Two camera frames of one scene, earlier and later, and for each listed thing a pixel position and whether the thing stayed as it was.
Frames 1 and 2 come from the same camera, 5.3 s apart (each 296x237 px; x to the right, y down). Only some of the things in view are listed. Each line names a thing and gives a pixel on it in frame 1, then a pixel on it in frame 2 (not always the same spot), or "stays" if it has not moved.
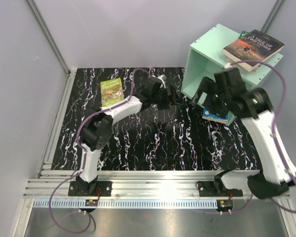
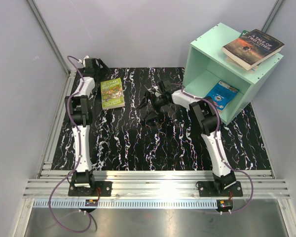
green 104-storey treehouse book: x=243 y=32 stays
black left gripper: x=169 y=100 → x=103 y=71
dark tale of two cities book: x=254 y=46 stays
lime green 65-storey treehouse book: x=111 y=92 stays
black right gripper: x=205 y=86 → x=155 y=114
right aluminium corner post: x=272 y=16 stays
